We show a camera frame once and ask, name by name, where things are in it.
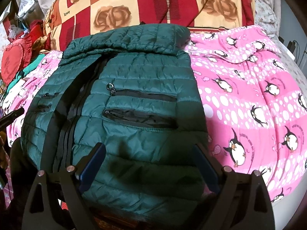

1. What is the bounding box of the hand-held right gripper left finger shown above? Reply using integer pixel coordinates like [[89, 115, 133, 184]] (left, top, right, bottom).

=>
[[24, 142, 106, 230]]

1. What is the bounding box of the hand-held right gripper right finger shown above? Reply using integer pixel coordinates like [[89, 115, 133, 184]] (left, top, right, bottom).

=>
[[193, 143, 275, 230]]

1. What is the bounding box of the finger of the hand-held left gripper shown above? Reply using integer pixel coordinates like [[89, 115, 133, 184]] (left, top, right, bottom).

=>
[[0, 107, 25, 128]]

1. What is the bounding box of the dark green puffer jacket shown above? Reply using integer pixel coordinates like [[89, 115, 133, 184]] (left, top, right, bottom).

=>
[[20, 23, 209, 221]]

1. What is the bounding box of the green and white cloth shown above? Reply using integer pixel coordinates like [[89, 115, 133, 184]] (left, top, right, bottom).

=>
[[0, 51, 47, 112]]

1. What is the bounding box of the red heart-shaped ruffled pillow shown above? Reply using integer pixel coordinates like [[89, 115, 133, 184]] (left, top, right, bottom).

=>
[[1, 37, 33, 85]]

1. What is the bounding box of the pink penguin print blanket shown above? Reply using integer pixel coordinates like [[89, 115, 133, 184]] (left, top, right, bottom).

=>
[[5, 25, 307, 203]]

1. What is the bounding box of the red cloth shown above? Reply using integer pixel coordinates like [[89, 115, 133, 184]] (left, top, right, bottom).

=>
[[29, 20, 47, 44]]

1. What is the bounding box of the clear plastic bag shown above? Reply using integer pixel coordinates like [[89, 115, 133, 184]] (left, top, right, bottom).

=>
[[16, 0, 57, 22]]

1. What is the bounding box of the red checkered rose print quilt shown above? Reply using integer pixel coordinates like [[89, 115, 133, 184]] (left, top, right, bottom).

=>
[[43, 0, 255, 52]]

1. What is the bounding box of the black charger with cable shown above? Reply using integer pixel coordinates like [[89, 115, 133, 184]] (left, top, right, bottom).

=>
[[278, 36, 301, 63]]

